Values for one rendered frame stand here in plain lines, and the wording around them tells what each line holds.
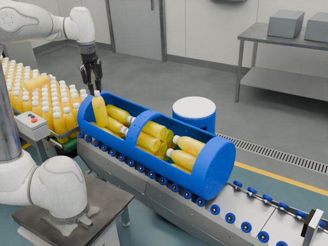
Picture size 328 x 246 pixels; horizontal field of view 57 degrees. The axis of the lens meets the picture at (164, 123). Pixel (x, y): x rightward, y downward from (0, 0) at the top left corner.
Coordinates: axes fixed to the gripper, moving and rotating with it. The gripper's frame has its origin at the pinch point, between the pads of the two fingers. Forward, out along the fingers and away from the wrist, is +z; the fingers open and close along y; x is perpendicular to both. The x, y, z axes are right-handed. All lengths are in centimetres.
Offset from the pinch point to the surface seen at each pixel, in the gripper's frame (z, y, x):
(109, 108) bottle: 17.7, 8.7, 2.4
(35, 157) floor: 132, 12, 152
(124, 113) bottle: 17.5, 9.9, -9.4
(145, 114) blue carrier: 7.7, 4.8, -32.2
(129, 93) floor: 133, 177, 178
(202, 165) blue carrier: 12, -5, -73
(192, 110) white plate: 28, 49, -29
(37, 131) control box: 25.3, -25.7, 27.4
